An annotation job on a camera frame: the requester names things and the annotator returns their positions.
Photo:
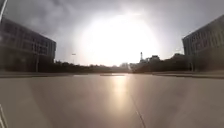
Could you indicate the row of dark trees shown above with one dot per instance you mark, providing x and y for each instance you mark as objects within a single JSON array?
[{"x": 83, "y": 68}]

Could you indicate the distant buildings with tower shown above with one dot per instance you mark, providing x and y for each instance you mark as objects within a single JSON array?
[{"x": 146, "y": 60}]

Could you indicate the street lamp pole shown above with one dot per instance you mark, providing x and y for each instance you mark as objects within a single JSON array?
[{"x": 73, "y": 57}]

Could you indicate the low raised kerb strip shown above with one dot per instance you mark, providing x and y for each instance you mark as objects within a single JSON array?
[{"x": 193, "y": 75}]

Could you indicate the dark multi-storey building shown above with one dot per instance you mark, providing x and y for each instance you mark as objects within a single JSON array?
[
  {"x": 206, "y": 46},
  {"x": 20, "y": 46}
]

